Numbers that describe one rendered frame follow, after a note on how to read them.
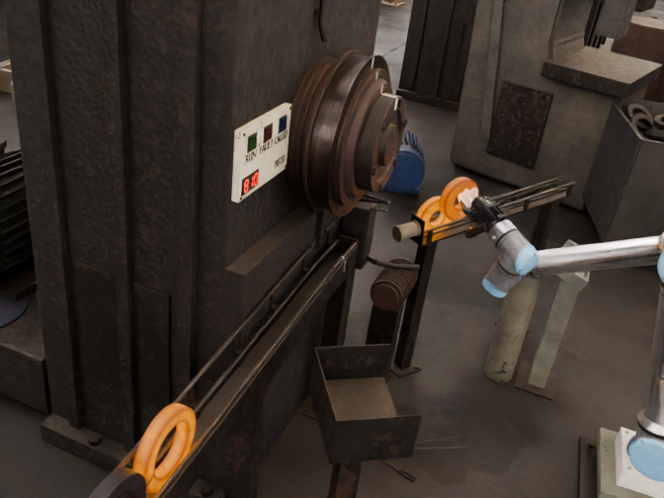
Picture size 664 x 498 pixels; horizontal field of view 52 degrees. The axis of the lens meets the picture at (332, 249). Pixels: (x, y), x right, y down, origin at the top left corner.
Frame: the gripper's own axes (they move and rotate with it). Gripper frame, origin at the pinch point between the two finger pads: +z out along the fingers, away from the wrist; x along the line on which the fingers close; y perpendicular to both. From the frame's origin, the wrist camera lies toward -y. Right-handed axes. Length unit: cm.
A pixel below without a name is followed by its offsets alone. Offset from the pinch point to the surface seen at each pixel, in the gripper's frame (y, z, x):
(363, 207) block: -6.7, 8.3, 33.9
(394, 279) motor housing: -30.4, -6.8, 21.3
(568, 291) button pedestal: -28, -34, -43
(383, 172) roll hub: 19.7, -3.2, 42.4
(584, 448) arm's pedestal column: -63, -80, -32
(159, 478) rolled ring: -2, -59, 128
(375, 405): -8, -58, 70
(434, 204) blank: -9.4, 6.0, 3.2
